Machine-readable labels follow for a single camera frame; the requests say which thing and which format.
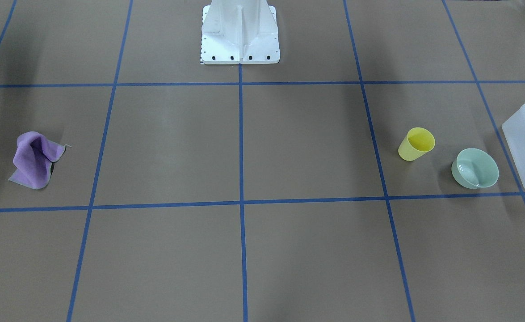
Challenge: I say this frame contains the yellow plastic cup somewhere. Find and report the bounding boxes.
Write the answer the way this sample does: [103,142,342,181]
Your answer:
[398,127,436,161]

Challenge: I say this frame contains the mint green bowl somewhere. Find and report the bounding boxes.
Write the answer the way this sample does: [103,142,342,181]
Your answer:
[451,148,500,189]

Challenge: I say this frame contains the purple crumpled cloth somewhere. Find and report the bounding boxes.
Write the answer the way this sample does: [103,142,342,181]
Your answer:
[8,131,71,190]

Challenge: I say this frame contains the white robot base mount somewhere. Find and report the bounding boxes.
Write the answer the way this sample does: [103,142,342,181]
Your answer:
[200,0,281,65]

